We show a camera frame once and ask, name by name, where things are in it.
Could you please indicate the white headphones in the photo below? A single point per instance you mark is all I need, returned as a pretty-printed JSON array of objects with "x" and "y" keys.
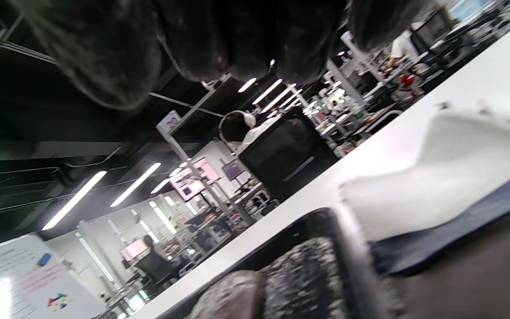
[{"x": 248, "y": 117}]

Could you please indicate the brown leather bag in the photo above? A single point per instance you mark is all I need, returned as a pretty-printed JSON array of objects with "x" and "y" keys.
[{"x": 230, "y": 297}]

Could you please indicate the grey polishing cloth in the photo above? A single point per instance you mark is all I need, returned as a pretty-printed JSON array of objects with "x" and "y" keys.
[{"x": 436, "y": 177}]

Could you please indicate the black plastic tray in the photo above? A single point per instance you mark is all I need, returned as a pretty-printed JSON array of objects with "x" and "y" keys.
[{"x": 308, "y": 274}]

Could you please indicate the white whiteboard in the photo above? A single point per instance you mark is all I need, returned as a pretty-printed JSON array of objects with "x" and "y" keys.
[{"x": 20, "y": 283}]

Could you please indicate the pink lit screen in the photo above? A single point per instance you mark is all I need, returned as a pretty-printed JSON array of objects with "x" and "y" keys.
[{"x": 195, "y": 177}]

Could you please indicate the black monitor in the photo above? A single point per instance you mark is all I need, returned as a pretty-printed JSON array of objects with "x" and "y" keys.
[{"x": 432, "y": 29}]

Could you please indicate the person's right hand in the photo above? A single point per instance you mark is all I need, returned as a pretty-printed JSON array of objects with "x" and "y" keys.
[{"x": 104, "y": 44}]

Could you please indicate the row of ceiling light strips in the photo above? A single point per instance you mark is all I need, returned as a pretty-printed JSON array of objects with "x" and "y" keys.
[{"x": 75, "y": 199}]

